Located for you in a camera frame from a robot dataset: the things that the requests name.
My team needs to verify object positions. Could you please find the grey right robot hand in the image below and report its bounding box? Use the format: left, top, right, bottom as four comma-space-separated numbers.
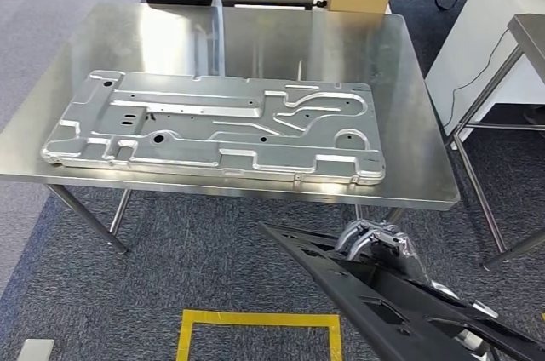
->
334, 219, 460, 299

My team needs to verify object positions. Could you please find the black plastic panel with cutouts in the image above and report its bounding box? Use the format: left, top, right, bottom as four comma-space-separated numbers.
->
257, 221, 545, 361

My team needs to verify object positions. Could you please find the stainless steel workbench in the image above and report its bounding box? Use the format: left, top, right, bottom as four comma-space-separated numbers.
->
445, 13, 545, 272
0, 2, 460, 255

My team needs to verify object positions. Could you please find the yellow floor tape square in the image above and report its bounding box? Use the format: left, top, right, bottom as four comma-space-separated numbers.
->
175, 309, 344, 361

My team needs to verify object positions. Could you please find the white cabinet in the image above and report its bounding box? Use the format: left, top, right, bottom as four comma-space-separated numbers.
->
426, 0, 545, 146

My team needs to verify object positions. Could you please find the large stamped metal panel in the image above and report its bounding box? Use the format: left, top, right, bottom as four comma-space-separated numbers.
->
40, 69, 386, 186

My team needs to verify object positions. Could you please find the plain metal floor plate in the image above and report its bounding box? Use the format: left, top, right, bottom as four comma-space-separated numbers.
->
17, 338, 55, 361

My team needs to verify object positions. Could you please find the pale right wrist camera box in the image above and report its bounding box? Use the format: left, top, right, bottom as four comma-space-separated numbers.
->
473, 300, 499, 320

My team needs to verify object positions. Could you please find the thin black cable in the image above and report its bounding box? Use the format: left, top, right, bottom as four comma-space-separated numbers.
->
442, 28, 512, 129

